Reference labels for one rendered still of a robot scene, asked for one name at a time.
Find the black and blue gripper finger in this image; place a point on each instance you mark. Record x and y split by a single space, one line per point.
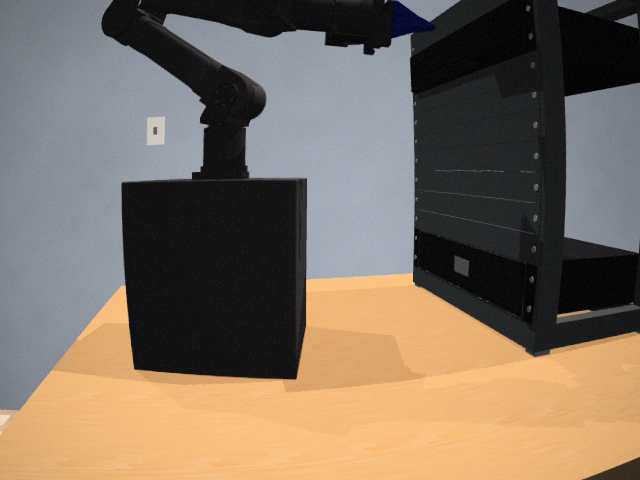
400 10
399 23

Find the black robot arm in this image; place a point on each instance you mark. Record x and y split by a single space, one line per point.
231 98

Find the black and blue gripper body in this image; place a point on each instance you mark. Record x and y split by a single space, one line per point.
365 17

